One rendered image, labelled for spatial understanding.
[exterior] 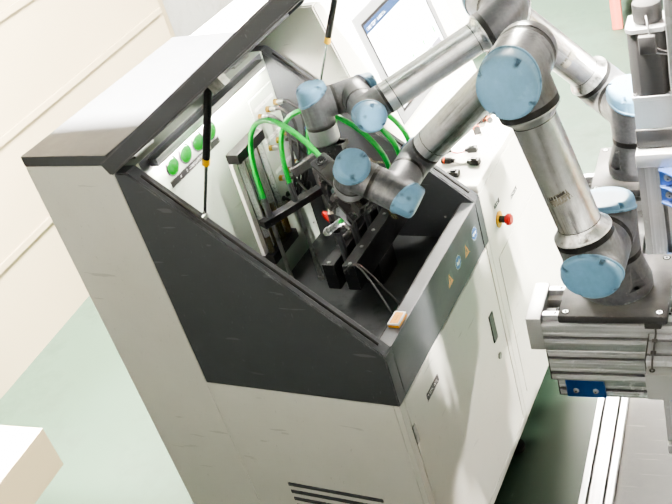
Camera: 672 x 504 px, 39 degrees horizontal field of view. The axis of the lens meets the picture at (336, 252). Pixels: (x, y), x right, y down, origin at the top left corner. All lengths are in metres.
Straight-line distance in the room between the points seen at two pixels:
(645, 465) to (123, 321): 1.51
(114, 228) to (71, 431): 1.79
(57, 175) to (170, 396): 0.73
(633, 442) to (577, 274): 1.14
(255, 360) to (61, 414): 1.87
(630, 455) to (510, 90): 1.48
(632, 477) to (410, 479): 0.68
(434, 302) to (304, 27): 0.84
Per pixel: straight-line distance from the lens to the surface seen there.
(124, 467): 3.77
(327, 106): 2.30
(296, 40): 2.72
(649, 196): 2.23
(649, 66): 2.10
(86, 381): 4.31
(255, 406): 2.58
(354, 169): 1.94
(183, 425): 2.83
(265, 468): 2.77
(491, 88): 1.72
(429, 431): 2.50
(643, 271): 2.09
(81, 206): 2.44
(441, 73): 2.21
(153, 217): 2.30
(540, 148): 1.78
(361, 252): 2.55
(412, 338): 2.35
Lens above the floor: 2.32
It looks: 31 degrees down
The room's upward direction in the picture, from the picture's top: 18 degrees counter-clockwise
